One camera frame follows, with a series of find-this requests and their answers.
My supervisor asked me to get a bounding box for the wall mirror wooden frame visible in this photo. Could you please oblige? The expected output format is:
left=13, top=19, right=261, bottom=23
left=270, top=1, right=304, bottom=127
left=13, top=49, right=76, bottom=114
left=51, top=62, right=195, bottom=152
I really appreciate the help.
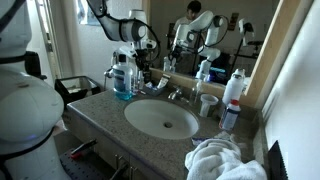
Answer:
left=143, top=0, right=314, bottom=109

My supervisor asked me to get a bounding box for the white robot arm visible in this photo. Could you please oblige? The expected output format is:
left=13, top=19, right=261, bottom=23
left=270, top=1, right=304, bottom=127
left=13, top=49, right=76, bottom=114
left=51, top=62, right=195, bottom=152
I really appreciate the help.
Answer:
left=0, top=0, right=71, bottom=180

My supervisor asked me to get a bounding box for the clear glass bottle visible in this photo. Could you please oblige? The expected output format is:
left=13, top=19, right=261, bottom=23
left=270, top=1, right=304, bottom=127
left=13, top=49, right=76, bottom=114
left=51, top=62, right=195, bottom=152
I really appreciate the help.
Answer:
left=189, top=79, right=202, bottom=106

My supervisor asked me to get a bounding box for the small tray with toiletries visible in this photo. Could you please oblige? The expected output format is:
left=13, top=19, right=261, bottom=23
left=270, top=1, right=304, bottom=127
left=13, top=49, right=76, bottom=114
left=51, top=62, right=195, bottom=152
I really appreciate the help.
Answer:
left=143, top=74, right=170, bottom=96

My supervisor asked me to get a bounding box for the white bottle red cap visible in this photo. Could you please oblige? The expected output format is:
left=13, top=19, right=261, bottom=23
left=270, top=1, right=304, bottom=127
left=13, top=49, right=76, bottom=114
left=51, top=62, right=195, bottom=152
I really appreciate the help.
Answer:
left=219, top=99, right=241, bottom=131

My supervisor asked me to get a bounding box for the chrome faucet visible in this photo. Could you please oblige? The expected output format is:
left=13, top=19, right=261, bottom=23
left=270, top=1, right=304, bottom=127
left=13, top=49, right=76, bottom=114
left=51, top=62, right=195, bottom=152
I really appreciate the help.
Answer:
left=168, top=86, right=189, bottom=103

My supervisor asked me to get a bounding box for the black comb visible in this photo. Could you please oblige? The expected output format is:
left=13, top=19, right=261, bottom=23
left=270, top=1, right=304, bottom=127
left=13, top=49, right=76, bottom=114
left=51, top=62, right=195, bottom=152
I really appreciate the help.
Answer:
left=268, top=141, right=288, bottom=180

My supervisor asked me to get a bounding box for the vanity cabinet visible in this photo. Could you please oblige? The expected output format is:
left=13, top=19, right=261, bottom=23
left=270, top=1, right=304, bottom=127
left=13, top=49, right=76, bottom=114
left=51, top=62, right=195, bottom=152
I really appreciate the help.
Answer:
left=63, top=87, right=269, bottom=180

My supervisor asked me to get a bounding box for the white paper cup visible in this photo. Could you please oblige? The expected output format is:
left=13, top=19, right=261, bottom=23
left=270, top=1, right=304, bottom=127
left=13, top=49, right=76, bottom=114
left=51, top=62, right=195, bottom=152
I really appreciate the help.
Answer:
left=199, top=94, right=219, bottom=117

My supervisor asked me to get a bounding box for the tall white spray bottle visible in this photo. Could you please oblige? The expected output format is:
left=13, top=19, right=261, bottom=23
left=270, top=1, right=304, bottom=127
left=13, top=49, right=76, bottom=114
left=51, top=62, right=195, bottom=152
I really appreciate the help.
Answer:
left=222, top=69, right=245, bottom=105

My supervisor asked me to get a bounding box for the small white bottle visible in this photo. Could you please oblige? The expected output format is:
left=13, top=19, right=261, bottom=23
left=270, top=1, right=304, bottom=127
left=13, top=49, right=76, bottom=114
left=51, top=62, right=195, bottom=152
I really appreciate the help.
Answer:
left=139, top=77, right=144, bottom=90

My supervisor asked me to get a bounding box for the white towel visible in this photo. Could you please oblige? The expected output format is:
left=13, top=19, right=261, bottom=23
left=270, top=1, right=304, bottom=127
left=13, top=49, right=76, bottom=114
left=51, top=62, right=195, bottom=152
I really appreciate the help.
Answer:
left=185, top=139, right=267, bottom=180

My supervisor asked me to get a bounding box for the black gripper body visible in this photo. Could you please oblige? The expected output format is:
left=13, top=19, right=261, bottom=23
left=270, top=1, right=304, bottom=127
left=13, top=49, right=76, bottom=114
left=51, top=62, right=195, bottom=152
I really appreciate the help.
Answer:
left=135, top=50, right=150, bottom=71

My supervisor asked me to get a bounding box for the black tray bin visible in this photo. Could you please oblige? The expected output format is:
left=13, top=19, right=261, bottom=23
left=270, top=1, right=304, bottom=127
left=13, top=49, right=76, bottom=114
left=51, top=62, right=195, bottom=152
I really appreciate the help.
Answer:
left=54, top=76, right=101, bottom=105

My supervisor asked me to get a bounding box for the white oval sink basin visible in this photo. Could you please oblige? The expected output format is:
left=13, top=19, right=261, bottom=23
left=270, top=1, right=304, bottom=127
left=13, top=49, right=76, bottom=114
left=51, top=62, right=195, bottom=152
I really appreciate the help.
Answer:
left=124, top=99, right=199, bottom=140

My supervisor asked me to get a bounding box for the blue mouthwash bottle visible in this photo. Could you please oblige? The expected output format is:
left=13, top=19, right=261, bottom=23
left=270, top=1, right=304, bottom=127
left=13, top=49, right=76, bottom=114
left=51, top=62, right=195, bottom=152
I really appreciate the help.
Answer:
left=112, top=54, right=133, bottom=100

